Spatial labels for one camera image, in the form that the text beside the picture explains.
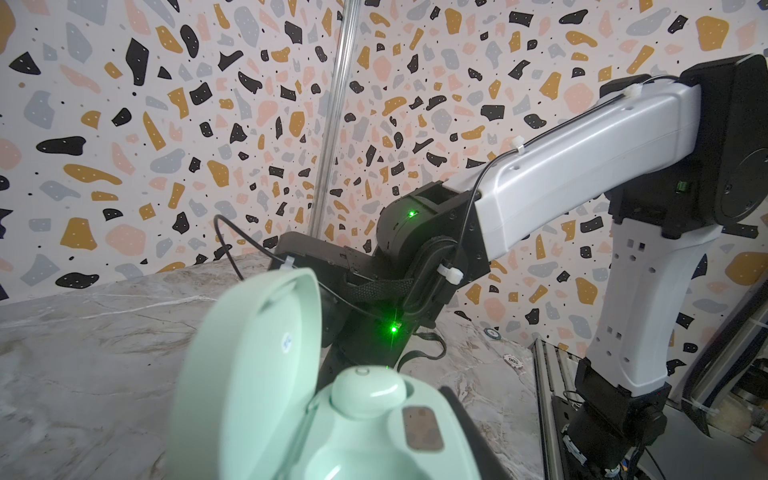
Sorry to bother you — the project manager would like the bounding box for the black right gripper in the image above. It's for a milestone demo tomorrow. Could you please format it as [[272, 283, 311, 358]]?
[[316, 299, 414, 390]]

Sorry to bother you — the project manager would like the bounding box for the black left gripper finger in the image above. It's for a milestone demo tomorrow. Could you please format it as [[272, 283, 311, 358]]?
[[440, 386, 510, 480]]

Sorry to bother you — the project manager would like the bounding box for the mint green earbud charging case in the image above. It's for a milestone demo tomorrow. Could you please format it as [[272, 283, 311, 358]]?
[[166, 268, 480, 479]]

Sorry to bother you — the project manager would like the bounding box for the white poker chip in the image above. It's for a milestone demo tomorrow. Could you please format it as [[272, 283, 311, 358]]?
[[503, 354, 524, 370]]

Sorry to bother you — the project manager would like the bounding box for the green poker chip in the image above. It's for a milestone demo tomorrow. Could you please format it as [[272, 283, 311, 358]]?
[[484, 328, 502, 340]]

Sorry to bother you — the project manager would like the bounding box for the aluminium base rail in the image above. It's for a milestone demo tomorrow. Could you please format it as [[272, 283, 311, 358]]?
[[531, 338, 567, 480]]

